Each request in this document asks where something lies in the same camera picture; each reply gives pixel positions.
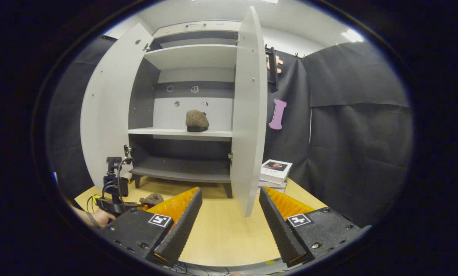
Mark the grey shoe cabinet door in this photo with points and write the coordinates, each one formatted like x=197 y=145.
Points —
x=248 y=134
x=110 y=107

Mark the black backdrop cloth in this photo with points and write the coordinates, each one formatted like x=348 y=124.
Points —
x=347 y=153

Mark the brown fuzzy shoe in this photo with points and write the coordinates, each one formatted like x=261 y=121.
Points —
x=152 y=198
x=197 y=119

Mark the white book with dark picture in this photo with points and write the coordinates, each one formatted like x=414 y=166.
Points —
x=276 y=170

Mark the grey shoe cabinet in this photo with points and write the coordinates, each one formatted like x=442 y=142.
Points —
x=190 y=57

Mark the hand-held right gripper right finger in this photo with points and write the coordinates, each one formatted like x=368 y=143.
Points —
x=280 y=230

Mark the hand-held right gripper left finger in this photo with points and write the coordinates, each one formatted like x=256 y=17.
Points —
x=181 y=234

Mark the small ceiling light panel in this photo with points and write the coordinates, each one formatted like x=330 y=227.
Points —
x=352 y=35

